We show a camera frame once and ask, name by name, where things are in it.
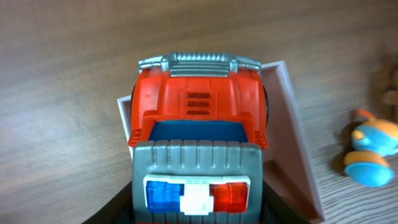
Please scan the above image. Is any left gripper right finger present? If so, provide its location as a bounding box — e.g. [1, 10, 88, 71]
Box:
[261, 180, 309, 224]

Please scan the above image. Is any blue orange toy figure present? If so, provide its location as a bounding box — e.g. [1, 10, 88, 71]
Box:
[343, 109, 397, 187]

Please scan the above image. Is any pink open cardboard box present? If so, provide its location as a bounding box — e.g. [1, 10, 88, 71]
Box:
[119, 63, 323, 223]

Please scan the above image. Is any brown plush bear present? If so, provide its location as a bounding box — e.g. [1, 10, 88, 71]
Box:
[379, 61, 397, 122]

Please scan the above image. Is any red toy fire truck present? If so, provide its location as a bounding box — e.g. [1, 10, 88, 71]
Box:
[128, 52, 269, 223]

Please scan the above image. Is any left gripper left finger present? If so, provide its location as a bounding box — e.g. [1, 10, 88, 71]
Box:
[83, 181, 134, 224]

